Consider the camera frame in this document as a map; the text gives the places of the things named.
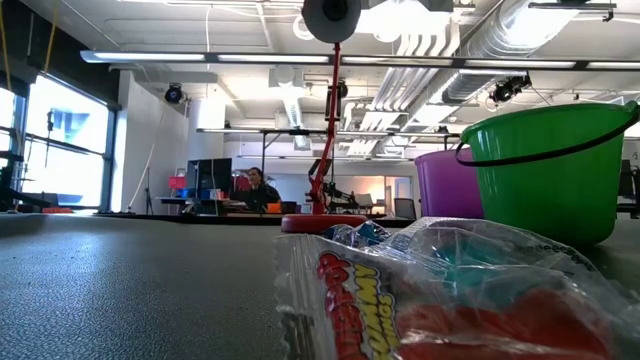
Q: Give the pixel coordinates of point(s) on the small black robot arm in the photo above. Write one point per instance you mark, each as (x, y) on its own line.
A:
(342, 196)

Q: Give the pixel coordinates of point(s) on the small orange box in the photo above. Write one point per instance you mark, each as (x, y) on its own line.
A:
(274, 208)

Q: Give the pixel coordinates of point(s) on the person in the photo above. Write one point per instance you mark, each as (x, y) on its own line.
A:
(259, 192)

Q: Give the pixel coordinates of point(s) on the red black machine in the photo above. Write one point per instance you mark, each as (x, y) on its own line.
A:
(241, 182)

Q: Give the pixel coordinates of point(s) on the black office chair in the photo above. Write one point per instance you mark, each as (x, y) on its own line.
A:
(404, 207)

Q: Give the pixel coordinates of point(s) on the black computer monitor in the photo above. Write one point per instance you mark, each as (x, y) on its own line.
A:
(210, 174)

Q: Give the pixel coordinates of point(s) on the white ceiling pipes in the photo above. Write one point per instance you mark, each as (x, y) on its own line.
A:
(400, 90)

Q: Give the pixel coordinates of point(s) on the blue storage bin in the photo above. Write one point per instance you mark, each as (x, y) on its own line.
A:
(200, 193)

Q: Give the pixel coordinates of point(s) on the purple plastic bucket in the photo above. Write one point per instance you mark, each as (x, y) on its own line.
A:
(447, 190)

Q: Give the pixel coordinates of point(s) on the red storage box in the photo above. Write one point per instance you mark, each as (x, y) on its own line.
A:
(177, 182)

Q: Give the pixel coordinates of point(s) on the black crossbar light strips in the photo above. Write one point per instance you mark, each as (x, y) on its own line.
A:
(210, 57)

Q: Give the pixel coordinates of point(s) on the black ceiling spotlight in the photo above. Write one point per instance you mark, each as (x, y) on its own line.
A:
(507, 89)
(173, 93)

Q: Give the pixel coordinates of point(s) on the green plastic bucket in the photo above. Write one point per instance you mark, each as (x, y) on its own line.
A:
(550, 190)

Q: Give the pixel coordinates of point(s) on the large bright window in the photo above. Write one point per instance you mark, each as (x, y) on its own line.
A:
(65, 150)

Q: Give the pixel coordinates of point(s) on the black equipment rack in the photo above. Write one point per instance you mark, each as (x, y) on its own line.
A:
(632, 190)

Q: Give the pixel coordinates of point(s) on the black equipment stand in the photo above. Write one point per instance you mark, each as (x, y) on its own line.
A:
(7, 180)

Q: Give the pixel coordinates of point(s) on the black overhead frame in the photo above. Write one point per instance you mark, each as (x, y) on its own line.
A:
(280, 132)

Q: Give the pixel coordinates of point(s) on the black table frame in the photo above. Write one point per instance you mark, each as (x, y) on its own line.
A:
(225, 219)

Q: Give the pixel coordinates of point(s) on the red camera stand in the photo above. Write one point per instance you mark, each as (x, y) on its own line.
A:
(330, 20)

